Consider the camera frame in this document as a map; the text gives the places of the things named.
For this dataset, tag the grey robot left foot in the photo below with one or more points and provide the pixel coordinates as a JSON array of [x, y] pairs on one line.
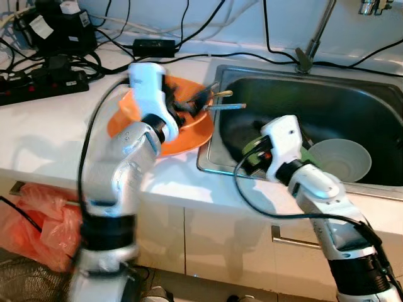
[[158, 294]]

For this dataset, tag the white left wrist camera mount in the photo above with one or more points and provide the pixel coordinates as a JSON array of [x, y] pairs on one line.
[[148, 88]]

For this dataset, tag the grey metal faucet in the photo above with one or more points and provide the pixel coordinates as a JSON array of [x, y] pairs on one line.
[[304, 60]]

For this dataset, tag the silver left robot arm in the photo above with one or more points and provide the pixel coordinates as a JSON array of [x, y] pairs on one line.
[[119, 170]]

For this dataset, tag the chrome wall valve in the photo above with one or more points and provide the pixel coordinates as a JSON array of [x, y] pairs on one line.
[[370, 6]]

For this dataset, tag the black power adapter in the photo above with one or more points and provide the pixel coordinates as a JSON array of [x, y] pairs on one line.
[[154, 48]]

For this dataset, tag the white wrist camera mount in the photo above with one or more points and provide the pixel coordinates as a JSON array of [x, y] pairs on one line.
[[148, 88], [283, 138]]

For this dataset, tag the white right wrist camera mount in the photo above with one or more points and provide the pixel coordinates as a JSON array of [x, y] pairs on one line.
[[283, 138]]

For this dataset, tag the white bowl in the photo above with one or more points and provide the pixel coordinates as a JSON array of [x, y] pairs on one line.
[[340, 160]]

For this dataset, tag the green plate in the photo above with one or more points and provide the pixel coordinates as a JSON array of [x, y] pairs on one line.
[[252, 146]]

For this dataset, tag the black charger with white label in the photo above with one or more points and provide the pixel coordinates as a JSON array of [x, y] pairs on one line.
[[63, 38]]

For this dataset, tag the black power strip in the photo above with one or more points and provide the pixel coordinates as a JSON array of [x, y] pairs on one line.
[[38, 85]]

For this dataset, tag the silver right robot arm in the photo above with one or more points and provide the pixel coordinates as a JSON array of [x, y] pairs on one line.
[[321, 185]]

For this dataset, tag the white kitchen cabinet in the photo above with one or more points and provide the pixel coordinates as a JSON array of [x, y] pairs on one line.
[[220, 239]]

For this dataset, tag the orange plate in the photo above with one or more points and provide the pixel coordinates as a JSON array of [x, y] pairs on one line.
[[189, 135]]

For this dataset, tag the stainless steel sink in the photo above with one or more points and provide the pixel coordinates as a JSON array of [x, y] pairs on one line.
[[327, 100]]

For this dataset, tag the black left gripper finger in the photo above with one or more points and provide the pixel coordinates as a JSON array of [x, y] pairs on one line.
[[192, 113], [204, 95]]

